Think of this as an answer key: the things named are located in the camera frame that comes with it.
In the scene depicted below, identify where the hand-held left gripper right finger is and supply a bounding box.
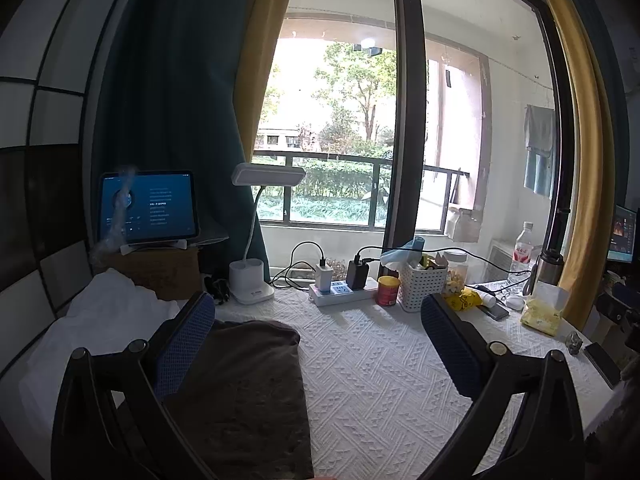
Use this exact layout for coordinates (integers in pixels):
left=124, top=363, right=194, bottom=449
left=420, top=292, right=586, bottom=480

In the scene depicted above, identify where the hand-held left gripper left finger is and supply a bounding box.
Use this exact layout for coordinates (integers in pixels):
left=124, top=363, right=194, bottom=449
left=50, top=290, right=217, bottom=480

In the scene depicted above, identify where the dark grey t-shirt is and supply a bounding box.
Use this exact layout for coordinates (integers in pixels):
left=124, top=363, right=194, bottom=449
left=162, top=320, right=316, bottom=480

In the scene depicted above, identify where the yellow duck print bag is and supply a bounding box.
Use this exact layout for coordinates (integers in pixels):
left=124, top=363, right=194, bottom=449
left=442, top=287, right=483, bottom=313

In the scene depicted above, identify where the dark phone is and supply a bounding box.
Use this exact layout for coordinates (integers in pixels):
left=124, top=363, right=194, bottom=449
left=584, top=341, right=623, bottom=388
left=472, top=285, right=510, bottom=321

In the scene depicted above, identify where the white perforated basket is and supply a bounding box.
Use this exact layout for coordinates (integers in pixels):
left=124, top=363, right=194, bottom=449
left=397, top=260, right=448, bottom=312

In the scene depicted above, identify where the clear snack jar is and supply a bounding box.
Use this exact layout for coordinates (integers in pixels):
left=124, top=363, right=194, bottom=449
left=444, top=250, right=470, bottom=295

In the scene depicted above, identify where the cardboard box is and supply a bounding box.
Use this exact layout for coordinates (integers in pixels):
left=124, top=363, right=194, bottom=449
left=102, top=247, right=203, bottom=301

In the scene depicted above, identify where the computer monitor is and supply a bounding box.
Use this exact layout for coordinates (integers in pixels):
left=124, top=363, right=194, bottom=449
left=607, top=205, right=640, bottom=263

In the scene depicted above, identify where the yellow tissue pack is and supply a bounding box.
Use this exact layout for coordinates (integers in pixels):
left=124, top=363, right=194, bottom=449
left=520, top=280, right=571, bottom=337

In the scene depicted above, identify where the white textured tablecloth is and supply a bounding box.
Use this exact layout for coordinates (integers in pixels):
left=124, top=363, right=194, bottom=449
left=200, top=285, right=618, bottom=480

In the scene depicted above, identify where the steel thermos mug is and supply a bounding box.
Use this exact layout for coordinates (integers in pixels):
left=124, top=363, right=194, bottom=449
left=522, top=252, right=565, bottom=297

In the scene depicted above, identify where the red tin can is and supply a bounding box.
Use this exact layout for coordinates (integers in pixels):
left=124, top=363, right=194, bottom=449
left=376, top=275, right=402, bottom=307

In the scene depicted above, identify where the white desk lamp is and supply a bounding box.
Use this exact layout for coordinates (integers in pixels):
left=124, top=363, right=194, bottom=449
left=229, top=162, right=307, bottom=306

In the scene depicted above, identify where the white cloth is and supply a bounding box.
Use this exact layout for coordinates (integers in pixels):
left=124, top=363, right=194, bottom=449
left=20, top=267, right=183, bottom=411

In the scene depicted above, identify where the blue tissue pack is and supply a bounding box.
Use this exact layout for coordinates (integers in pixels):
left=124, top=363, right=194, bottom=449
left=380, top=236, right=427, bottom=267

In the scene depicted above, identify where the clear water bottle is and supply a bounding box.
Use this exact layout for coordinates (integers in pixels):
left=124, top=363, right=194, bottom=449
left=507, top=221, right=535, bottom=296

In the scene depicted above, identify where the white power strip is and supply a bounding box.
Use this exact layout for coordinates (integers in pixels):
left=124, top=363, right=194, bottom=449
left=308, top=277, right=381, bottom=307

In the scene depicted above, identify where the black charger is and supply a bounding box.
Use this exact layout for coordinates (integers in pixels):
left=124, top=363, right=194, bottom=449
left=346, top=255, right=370, bottom=291

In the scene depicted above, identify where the tablet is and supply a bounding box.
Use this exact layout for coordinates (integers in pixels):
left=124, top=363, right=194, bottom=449
left=97, top=171, right=201, bottom=246

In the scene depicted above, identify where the white charger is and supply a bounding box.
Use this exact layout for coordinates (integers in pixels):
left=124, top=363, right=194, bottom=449
left=315, top=257, right=333, bottom=293

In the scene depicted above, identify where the hanging blue towel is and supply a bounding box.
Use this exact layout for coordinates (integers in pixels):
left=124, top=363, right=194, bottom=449
left=522, top=104, right=557, bottom=196

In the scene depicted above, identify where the yellow curtain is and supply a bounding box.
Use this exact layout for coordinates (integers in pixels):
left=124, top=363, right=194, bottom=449
left=232, top=0, right=306, bottom=171
left=525, top=0, right=618, bottom=321

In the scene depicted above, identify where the balcony railing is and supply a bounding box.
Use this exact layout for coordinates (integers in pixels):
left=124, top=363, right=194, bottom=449
left=252, top=149, right=468, bottom=233

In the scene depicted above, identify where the teal curtain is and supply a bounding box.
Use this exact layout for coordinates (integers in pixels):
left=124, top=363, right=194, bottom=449
left=92, top=0, right=273, bottom=281

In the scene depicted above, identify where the long black cable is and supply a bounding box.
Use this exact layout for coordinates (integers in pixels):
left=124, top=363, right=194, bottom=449
left=357, top=246, right=531, bottom=281

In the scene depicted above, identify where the short black cable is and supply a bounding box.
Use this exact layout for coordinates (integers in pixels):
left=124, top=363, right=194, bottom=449
left=272, top=241, right=326, bottom=289

